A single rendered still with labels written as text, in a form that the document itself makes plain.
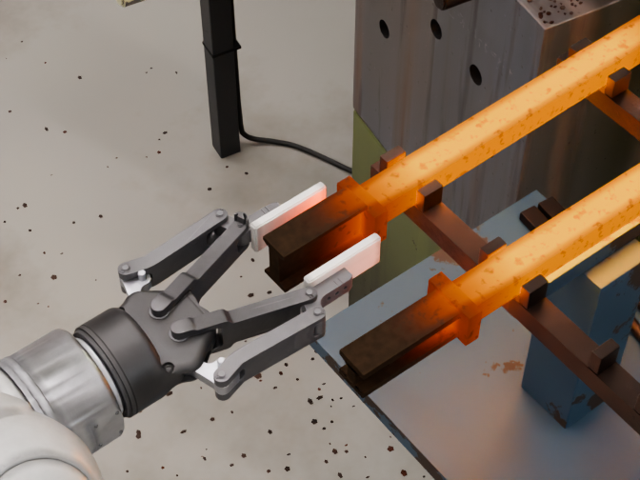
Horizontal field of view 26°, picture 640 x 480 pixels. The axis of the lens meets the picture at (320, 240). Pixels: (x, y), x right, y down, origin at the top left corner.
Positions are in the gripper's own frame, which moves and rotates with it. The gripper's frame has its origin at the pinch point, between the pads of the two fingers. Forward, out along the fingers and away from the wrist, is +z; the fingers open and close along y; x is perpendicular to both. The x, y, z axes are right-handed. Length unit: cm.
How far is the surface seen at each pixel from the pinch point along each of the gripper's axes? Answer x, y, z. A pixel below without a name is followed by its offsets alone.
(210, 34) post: -73, -92, 50
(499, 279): 1.1, 12.0, 7.5
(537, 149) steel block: -29, -14, 42
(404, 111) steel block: -44, -38, 44
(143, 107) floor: -102, -112, 47
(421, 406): -26.1, 4.6, 8.3
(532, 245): 1.1, 11.2, 11.7
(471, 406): -26.1, 7.5, 12.0
